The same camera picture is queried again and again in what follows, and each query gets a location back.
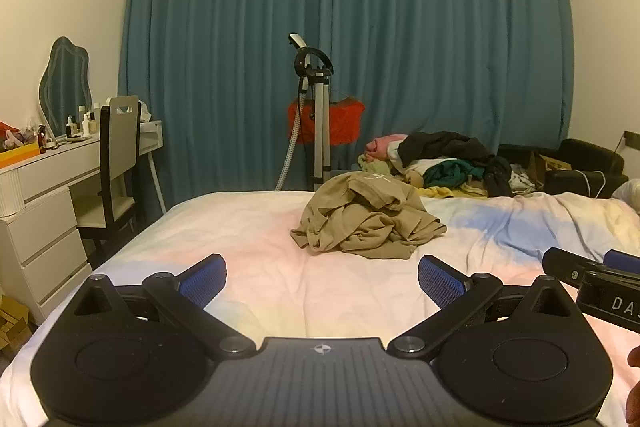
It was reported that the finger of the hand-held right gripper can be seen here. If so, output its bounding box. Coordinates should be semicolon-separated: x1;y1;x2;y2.
603;249;640;276
542;247;607;292

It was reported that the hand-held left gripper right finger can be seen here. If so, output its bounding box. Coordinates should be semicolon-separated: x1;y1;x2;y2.
387;255;584;359

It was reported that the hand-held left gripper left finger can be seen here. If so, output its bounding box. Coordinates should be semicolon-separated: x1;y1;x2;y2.
69;254;256;356

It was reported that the khaki t-shirt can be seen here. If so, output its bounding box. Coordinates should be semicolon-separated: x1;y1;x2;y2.
290;172;448;260

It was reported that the pile of clothes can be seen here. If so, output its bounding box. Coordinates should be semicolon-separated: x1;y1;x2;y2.
357;131;547;200

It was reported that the person's right hand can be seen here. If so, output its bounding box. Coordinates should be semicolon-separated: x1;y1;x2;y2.
627;346;640;427

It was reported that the pastel tie-dye bedding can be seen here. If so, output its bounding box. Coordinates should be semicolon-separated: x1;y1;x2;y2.
0;191;640;427

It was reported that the quilted pillow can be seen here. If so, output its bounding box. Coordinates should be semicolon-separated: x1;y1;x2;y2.
612;179;640;214

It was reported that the open cardboard box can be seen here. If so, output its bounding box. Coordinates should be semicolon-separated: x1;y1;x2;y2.
529;150;574;188

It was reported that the black sofa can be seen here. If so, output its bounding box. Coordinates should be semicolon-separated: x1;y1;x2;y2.
497;138;629;200

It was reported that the black and white chair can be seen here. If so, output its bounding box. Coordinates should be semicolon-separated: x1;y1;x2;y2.
75;95;143;259

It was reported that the garment steamer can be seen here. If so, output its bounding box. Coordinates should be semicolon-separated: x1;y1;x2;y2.
276;33;335;194

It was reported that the red cloth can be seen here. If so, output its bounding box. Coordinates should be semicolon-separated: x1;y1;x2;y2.
287;97;366;147

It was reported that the white dressing table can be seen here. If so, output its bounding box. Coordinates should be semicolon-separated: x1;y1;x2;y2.
0;119;164;327

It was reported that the cardboard box on floor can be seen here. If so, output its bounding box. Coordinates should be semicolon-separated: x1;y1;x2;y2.
0;294;34;354

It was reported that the white ribbed bin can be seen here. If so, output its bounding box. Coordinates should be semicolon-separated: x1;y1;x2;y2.
0;167;25;216

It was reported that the blue curtain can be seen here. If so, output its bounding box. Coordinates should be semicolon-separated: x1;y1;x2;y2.
117;0;576;208

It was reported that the orange box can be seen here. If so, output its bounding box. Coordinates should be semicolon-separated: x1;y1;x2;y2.
0;141;41;168

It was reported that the wavy-edged mirror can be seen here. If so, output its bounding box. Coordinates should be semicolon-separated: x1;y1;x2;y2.
39;37;94;140

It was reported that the white cable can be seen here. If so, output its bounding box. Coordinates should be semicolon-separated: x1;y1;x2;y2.
574;169;609;198

